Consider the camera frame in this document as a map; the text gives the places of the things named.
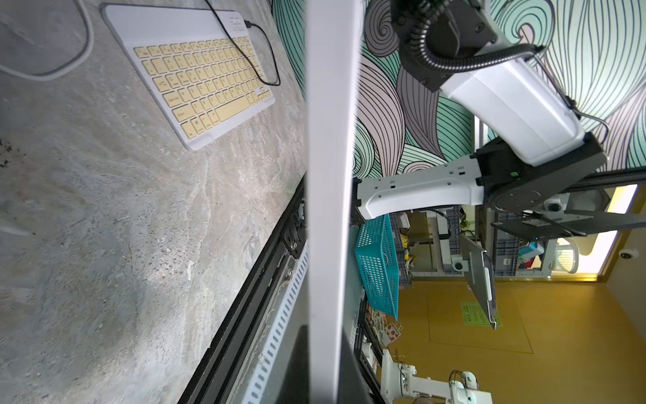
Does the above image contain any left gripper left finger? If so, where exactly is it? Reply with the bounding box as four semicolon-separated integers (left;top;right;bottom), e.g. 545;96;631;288
261;325;310;404

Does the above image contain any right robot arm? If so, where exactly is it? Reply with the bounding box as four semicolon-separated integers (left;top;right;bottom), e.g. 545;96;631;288
352;1;607;222

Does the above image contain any right yellow wireless keyboard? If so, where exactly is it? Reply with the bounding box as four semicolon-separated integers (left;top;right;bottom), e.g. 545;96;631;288
102;4;275;152

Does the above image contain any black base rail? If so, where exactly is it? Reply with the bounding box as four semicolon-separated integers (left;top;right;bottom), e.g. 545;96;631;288
178;178;306;403

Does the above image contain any black charging cable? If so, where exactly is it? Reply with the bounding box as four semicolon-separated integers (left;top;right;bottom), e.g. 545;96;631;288
204;0;282;88

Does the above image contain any white slotted cable duct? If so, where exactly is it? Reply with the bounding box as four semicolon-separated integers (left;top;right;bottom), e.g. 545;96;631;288
240;243;310;403

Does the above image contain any grey monitor on stand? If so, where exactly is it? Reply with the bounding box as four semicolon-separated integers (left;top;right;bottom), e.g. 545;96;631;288
453;236;498;330

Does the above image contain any white cable of green keyboard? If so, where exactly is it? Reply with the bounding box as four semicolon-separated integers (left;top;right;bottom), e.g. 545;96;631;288
0;0;95;82

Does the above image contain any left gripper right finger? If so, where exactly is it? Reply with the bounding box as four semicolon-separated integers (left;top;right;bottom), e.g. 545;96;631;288
336;332;373;404

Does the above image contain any green wireless keyboard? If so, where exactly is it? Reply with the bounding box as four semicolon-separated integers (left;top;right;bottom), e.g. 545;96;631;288
306;1;364;403

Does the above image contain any teal plastic basket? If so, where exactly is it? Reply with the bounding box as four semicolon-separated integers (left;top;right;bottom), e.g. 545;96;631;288
355;215;400;320

